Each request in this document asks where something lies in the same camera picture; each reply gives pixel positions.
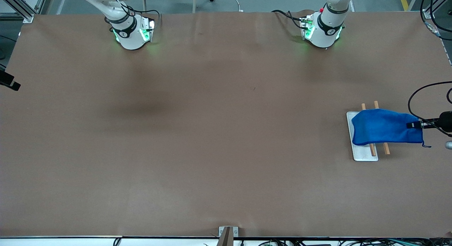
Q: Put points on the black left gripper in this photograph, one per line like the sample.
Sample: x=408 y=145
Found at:
x=445 y=118

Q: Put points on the blue towel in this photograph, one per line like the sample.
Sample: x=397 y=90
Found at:
x=383 y=127

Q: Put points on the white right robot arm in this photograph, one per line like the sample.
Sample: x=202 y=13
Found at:
x=129 y=30

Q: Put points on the aluminium frame profile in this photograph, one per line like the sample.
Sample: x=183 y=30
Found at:
x=429 y=13
x=26 y=17

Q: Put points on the white rack base plate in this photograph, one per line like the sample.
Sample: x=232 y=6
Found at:
x=362 y=152

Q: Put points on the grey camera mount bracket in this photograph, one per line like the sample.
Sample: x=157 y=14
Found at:
x=227 y=233

